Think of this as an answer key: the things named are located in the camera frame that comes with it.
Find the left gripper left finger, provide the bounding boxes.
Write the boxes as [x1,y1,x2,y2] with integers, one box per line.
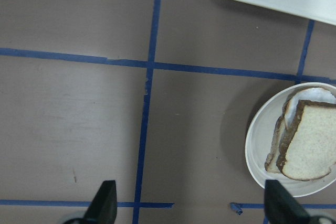
[83,180,117,224]

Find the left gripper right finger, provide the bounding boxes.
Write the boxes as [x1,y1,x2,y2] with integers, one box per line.
[264,180,315,224]

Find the bread slice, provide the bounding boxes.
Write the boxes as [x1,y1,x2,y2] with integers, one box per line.
[276,100,335,181]
[264,116,286,174]

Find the cream round plate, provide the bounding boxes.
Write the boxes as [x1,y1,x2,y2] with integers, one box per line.
[245,82,335,197]

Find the fried egg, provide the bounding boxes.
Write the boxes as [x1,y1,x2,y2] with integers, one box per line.
[284,87,335,129]

